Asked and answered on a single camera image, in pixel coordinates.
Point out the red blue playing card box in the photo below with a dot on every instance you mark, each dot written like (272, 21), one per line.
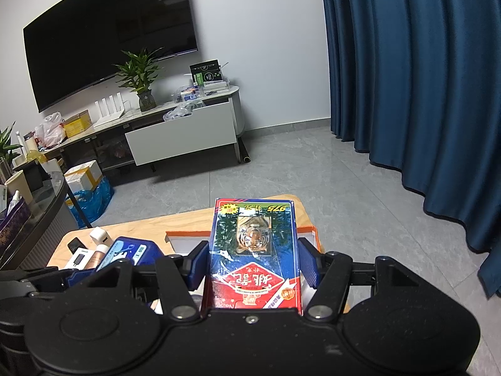
(250, 250)

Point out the green leafy plant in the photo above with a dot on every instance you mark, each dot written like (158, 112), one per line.
(8, 145)

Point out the orange cardboard box white inside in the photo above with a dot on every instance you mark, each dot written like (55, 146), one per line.
(184, 243)

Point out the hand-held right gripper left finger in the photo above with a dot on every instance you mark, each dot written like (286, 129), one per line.
(197, 262)

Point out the black oval table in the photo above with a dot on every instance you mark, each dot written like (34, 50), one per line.
(47, 227)

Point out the black plug charger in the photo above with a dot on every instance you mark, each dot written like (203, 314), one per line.
(77, 244)

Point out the potted plant in dark vase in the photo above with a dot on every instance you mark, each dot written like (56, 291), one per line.
(143, 78)

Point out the low television cabinet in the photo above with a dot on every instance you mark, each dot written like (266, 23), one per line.
(113, 141)

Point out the white foam box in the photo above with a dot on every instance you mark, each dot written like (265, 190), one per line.
(84, 174)

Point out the white charger carton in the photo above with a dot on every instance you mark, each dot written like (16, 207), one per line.
(78, 259)

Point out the clear crumpled plastic bag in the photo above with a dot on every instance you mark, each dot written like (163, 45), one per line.
(178, 112)

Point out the white router with antennas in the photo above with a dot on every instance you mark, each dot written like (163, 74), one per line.
(111, 111)

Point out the black wall television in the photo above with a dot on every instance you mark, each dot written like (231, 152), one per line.
(98, 31)

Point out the blue cartoon print box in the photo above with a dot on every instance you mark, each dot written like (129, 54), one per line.
(129, 248)

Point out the white cabinet drawer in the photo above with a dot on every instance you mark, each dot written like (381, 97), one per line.
(180, 137)

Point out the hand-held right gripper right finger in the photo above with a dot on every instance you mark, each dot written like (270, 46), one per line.
(309, 262)

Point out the white plastic bag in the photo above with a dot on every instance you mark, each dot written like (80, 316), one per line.
(50, 131)

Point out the clear acrylic holder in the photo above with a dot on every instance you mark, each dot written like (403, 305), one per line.
(216, 85)

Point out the yellow box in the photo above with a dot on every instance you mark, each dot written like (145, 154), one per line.
(77, 124)

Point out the purple patterned tray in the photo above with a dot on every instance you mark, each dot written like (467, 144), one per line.
(13, 227)

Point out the blue plastic bag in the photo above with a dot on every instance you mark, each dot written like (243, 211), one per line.
(92, 203)

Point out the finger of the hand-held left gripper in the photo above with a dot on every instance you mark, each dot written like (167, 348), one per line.
(76, 280)

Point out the green black box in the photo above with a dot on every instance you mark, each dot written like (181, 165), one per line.
(206, 72)

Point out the bronze cosmetic bottle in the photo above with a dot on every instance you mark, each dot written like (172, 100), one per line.
(100, 256)

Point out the blue curtain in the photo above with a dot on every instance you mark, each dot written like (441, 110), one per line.
(415, 86)

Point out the small white dropper bottle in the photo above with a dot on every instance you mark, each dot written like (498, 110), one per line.
(13, 203)

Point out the blue white small box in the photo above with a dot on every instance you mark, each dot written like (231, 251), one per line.
(191, 94)

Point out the white plug charger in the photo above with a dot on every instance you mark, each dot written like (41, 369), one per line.
(100, 237)

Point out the cream cup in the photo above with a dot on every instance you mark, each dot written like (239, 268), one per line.
(17, 186)

